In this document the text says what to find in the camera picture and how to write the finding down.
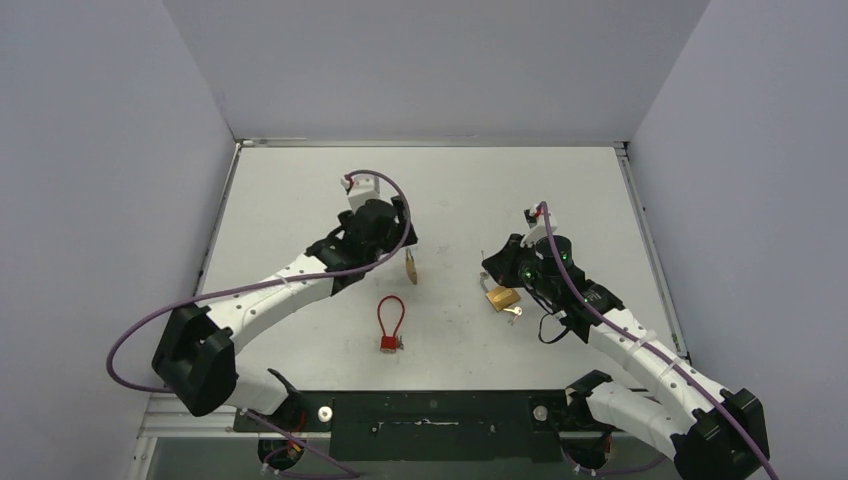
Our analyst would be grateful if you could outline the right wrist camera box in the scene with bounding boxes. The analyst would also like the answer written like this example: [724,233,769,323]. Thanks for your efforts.
[520,204,547,248]

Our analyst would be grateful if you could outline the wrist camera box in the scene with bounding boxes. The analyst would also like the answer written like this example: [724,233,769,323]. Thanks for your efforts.
[340,174,380,213]
[520,204,547,248]

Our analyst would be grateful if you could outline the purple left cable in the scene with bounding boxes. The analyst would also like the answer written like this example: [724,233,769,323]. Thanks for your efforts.
[105,170,413,480]

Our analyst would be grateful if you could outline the brass padlock with key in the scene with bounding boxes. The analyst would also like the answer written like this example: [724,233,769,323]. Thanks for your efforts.
[479,272,523,326]

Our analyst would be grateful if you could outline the aluminium table edge rail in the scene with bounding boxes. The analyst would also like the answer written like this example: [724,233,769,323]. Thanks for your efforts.
[612,141,691,361]

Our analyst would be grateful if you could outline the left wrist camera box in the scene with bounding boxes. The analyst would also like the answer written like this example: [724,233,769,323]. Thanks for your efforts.
[340,174,380,213]

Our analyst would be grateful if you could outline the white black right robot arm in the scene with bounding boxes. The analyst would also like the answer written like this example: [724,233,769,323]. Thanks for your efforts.
[482,234,776,479]

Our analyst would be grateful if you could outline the red cable padlock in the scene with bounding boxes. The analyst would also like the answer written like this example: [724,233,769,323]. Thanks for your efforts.
[376,295,407,355]

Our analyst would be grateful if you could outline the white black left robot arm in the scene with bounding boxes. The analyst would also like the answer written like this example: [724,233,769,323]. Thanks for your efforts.
[152,195,417,431]

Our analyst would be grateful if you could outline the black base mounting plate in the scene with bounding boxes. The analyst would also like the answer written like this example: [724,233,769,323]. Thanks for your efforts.
[270,390,608,463]

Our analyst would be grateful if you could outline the brass padlock long shackle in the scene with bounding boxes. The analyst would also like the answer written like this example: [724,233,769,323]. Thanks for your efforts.
[405,247,419,285]

